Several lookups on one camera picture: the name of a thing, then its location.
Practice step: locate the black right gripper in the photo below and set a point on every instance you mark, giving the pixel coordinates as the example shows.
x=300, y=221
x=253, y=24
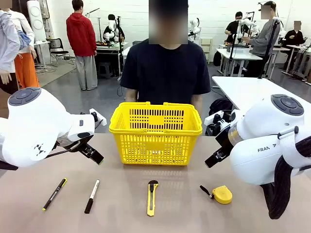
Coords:
x=224, y=143

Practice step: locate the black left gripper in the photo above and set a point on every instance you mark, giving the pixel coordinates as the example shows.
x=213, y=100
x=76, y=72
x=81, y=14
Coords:
x=73, y=145

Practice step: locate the white marker with black cap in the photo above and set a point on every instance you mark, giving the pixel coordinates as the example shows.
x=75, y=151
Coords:
x=92, y=195

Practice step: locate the black pen with yellow cap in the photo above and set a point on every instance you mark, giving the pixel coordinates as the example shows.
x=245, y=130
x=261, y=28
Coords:
x=54, y=194

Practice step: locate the yellow utility knife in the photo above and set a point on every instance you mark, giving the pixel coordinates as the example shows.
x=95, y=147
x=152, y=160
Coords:
x=151, y=199

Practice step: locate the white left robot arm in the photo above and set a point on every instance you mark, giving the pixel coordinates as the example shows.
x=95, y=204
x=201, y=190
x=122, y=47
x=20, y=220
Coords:
x=36, y=126

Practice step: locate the person's right forearm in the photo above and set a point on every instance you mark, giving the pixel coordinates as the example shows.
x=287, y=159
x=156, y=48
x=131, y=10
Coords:
x=131, y=95

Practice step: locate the person's left forearm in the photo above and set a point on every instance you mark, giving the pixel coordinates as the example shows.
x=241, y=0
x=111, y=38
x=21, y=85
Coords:
x=198, y=102

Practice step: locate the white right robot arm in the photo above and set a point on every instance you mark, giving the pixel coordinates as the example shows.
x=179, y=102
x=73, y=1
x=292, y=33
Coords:
x=262, y=126

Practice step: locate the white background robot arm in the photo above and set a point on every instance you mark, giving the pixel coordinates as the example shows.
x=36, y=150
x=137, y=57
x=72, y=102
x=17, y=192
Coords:
x=194, y=26

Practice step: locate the yellow plastic shopping basket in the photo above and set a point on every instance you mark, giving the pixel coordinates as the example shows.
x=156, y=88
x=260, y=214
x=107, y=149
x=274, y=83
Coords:
x=155, y=146

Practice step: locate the person in navy t-shirt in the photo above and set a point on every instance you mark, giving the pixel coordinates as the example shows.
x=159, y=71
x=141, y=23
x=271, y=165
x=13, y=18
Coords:
x=165, y=72

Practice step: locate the person in red hoodie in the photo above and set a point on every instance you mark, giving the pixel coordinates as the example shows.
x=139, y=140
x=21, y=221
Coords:
x=81, y=36

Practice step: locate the person in grey sweater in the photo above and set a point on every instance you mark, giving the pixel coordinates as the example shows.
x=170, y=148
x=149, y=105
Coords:
x=264, y=41

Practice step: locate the person in black shirt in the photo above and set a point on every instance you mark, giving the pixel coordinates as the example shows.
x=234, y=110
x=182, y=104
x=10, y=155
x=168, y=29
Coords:
x=234, y=28

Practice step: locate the seated person in black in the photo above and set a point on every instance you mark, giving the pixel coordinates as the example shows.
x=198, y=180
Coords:
x=294, y=36

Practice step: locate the yellow tape measure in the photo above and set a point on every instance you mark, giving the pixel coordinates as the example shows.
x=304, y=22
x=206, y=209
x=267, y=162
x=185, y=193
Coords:
x=222, y=195

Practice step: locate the black backpack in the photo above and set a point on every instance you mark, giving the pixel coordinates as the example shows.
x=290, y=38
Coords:
x=219, y=104

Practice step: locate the large white table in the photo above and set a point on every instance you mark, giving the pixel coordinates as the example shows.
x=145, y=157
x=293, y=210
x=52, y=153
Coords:
x=243, y=89

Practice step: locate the dark plastic stool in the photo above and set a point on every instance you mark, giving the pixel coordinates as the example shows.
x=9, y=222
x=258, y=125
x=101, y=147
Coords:
x=105, y=69

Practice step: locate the white background desk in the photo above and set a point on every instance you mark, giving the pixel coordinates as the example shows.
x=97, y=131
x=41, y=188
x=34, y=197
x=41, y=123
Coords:
x=238, y=54

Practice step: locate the white drawer cabinet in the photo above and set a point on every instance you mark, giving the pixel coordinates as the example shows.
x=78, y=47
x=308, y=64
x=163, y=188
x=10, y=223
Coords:
x=206, y=48

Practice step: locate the black office chair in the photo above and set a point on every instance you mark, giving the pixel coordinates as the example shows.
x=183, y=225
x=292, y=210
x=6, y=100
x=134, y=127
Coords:
x=56, y=46

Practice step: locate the black tripod pole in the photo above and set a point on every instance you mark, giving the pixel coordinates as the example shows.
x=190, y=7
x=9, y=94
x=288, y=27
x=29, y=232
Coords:
x=269, y=48

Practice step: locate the white and black background robot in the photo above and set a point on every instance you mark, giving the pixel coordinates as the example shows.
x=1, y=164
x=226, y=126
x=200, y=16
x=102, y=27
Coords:
x=111, y=29

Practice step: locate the white standing air conditioner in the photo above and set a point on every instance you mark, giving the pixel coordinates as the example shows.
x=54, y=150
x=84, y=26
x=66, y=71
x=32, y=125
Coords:
x=36, y=21

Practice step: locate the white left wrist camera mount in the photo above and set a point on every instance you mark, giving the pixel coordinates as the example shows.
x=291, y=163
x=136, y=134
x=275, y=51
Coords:
x=99, y=119

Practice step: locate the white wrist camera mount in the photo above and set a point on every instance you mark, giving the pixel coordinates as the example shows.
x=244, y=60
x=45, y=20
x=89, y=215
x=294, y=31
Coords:
x=213, y=117
x=99, y=119

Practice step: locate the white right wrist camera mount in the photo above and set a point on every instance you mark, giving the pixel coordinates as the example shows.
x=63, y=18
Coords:
x=213, y=117

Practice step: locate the thin black camera stand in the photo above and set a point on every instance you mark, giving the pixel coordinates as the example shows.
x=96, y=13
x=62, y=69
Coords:
x=233, y=48

